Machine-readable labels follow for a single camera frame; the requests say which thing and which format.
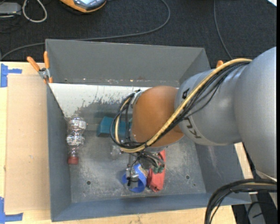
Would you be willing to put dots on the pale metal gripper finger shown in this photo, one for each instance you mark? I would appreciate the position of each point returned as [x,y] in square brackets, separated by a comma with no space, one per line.
[135,183]
[134,173]

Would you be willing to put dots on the red flat block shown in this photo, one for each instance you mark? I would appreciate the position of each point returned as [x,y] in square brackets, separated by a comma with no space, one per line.
[156,181]

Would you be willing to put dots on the small clear glass thing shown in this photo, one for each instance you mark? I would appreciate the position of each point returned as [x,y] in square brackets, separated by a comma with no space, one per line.
[115,151]

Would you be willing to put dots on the grey metal bin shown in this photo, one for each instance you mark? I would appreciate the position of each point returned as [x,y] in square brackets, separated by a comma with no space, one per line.
[95,171]

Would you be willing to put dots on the teal box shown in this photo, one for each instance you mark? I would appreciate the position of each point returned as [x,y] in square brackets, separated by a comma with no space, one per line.
[104,127]

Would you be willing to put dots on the clear plastic bottle red cap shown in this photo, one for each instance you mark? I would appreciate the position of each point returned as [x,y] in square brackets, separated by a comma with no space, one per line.
[75,134]

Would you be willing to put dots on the brown cardboard board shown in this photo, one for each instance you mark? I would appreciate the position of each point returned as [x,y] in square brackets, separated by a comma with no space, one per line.
[25,143]

